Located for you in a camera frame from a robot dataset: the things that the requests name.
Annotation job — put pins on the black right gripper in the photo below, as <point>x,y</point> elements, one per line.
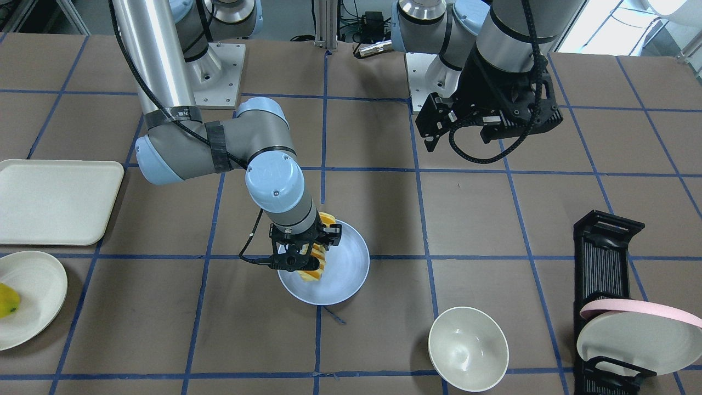
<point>330,235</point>

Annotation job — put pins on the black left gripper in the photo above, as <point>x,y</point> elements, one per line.
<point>476,88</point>

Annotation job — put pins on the yellow sliced bread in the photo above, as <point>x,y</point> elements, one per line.
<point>319,252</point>

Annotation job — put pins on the blue plate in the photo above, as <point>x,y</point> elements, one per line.
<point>346,269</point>

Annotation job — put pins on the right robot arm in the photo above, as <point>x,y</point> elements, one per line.
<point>158,39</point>

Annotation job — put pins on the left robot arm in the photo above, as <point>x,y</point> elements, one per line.
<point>499,50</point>

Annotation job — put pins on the pink plate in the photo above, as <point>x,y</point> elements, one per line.
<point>597,307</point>

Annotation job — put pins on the white round plate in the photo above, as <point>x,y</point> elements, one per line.
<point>41,283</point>

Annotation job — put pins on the black dish rack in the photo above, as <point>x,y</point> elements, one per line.
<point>601,270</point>

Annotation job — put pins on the cream bowl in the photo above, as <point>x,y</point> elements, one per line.
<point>468,349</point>

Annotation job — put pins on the white rectangular tray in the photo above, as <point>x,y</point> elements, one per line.
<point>57,202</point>

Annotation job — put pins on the yellow lemon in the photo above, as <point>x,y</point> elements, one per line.
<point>10,300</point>

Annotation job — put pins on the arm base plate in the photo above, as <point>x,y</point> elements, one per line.
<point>426,74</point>
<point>215,77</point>

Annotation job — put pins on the aluminium frame post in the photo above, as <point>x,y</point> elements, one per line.
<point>326,17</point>

